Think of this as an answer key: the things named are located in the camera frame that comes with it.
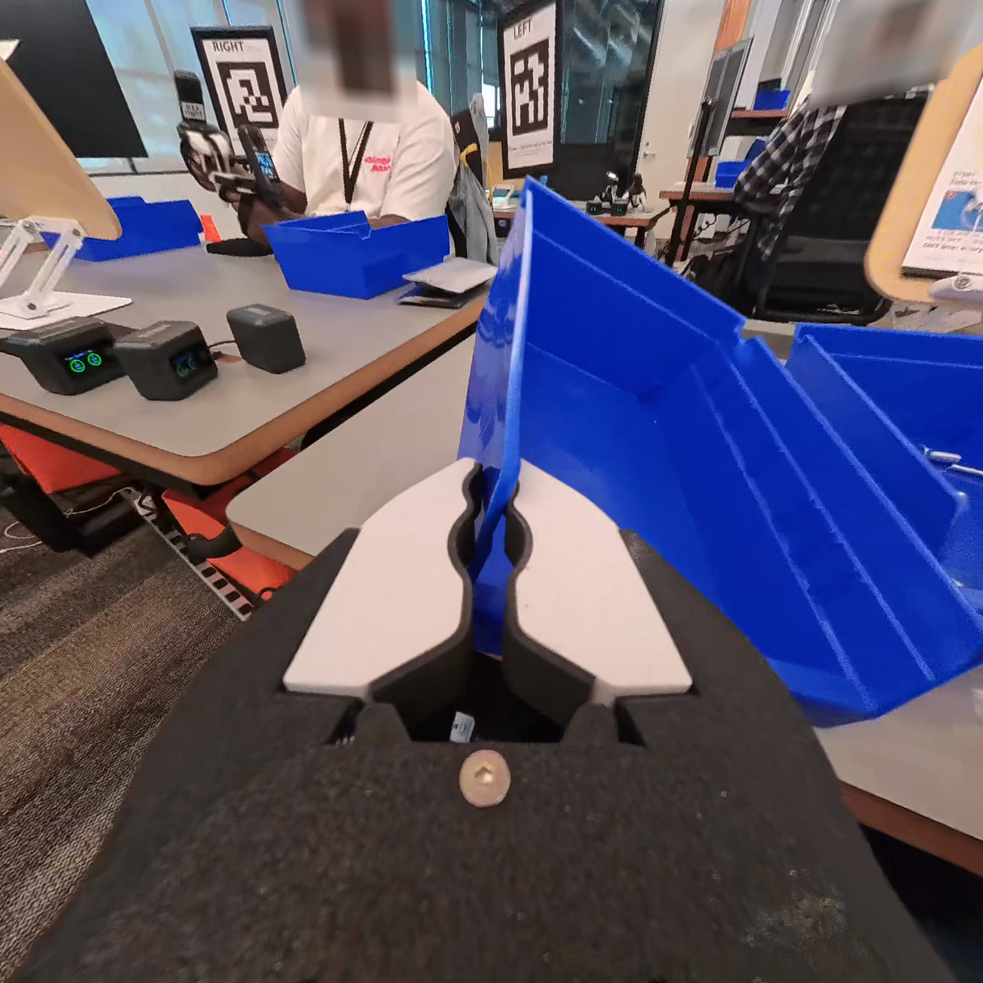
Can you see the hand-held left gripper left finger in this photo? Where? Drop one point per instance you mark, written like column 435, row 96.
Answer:
column 377, row 607

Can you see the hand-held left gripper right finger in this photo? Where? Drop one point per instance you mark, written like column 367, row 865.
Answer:
column 607, row 607

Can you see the blue plastic bin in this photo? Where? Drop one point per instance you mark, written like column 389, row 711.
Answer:
column 354, row 258
column 615, row 400
column 891, row 446
column 139, row 231

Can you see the grey desk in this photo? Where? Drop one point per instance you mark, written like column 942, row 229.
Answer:
column 354, row 461

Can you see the grey table wooden edge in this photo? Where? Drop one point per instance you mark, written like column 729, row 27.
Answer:
column 307, row 361

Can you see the small black box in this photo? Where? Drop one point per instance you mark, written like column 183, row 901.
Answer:
column 266, row 338

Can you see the black digital timer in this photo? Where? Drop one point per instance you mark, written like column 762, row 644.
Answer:
column 62, row 357
column 166, row 361

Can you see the grey metal plate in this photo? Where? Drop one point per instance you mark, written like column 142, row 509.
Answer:
column 453, row 280

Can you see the silver bolt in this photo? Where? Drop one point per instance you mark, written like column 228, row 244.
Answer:
column 953, row 458

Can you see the black office chair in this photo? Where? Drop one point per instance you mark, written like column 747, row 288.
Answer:
column 837, row 231

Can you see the printed instruction sheet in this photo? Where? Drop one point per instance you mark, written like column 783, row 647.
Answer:
column 953, row 215

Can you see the black white marker board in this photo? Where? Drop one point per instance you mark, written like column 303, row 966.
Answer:
column 246, row 85
column 530, row 85

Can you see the black monitor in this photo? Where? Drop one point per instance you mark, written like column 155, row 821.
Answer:
column 62, row 77

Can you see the orange table frame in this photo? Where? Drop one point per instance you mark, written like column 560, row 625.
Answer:
column 231, row 561

